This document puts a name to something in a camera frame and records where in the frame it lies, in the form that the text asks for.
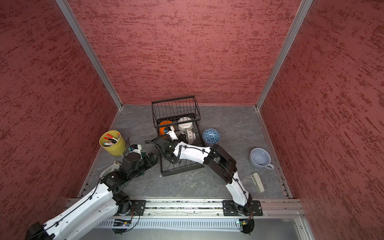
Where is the orange plastic bowl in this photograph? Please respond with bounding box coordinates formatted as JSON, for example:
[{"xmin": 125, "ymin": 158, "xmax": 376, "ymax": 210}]
[{"xmin": 159, "ymin": 121, "xmax": 175, "ymax": 136}]

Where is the white ceramic bowl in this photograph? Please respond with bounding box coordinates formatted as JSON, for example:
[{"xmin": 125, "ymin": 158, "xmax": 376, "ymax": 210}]
[{"xmin": 178, "ymin": 117, "xmax": 194, "ymax": 133}]

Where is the grey green patterned bowl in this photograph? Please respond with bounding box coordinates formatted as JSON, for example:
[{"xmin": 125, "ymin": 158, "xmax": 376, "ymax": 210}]
[{"xmin": 186, "ymin": 129, "xmax": 196, "ymax": 145}]

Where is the black wire dish rack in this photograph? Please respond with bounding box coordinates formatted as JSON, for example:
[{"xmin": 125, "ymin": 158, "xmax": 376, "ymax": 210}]
[{"xmin": 152, "ymin": 96, "xmax": 205, "ymax": 177}]

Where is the blue patterned bowl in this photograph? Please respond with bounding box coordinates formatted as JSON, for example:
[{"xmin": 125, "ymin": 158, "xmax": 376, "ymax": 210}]
[{"xmin": 202, "ymin": 128, "xmax": 221, "ymax": 146}]

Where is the white red lattice bowl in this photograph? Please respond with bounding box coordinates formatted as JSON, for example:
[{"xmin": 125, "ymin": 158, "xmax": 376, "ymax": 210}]
[{"xmin": 176, "ymin": 131, "xmax": 188, "ymax": 143}]

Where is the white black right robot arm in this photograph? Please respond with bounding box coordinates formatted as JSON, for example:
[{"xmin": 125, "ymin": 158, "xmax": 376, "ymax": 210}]
[{"xmin": 147, "ymin": 137, "xmax": 253, "ymax": 218}]

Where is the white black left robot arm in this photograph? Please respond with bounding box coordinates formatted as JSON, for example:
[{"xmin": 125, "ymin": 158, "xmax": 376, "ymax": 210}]
[{"xmin": 25, "ymin": 153, "xmax": 158, "ymax": 240}]

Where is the yellow utensil cup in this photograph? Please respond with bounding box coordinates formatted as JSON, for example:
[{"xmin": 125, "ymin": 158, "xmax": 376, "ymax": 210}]
[{"xmin": 99, "ymin": 130, "xmax": 127, "ymax": 157}]

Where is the light blue mug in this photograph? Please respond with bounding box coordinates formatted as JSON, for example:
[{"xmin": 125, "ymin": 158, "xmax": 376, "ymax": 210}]
[{"xmin": 250, "ymin": 148, "xmax": 275, "ymax": 170}]

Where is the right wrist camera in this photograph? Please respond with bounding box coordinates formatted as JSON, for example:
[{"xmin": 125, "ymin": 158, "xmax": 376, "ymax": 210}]
[{"xmin": 164, "ymin": 126, "xmax": 178, "ymax": 141}]

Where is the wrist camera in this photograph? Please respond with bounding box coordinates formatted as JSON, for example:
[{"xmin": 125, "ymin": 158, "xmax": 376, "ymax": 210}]
[
  {"xmin": 129, "ymin": 144, "xmax": 142, "ymax": 155},
  {"xmin": 164, "ymin": 126, "xmax": 178, "ymax": 141}
]

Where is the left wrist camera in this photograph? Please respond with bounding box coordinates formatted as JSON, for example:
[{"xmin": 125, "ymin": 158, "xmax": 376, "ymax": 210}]
[{"xmin": 129, "ymin": 144, "xmax": 142, "ymax": 155}]

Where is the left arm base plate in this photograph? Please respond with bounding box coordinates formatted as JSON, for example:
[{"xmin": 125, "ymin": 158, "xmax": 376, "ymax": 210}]
[{"xmin": 126, "ymin": 200, "xmax": 147, "ymax": 216}]

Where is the red handled tool in cup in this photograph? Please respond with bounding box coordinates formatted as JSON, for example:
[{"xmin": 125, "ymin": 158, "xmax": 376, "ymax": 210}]
[{"xmin": 103, "ymin": 134, "xmax": 118, "ymax": 144}]

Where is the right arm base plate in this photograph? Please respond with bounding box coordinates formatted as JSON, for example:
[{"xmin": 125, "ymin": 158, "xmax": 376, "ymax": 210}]
[{"xmin": 222, "ymin": 200, "xmax": 263, "ymax": 217}]

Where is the aluminium front rail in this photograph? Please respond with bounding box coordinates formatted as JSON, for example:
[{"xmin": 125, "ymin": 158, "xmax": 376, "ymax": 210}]
[{"xmin": 141, "ymin": 198, "xmax": 306, "ymax": 219}]

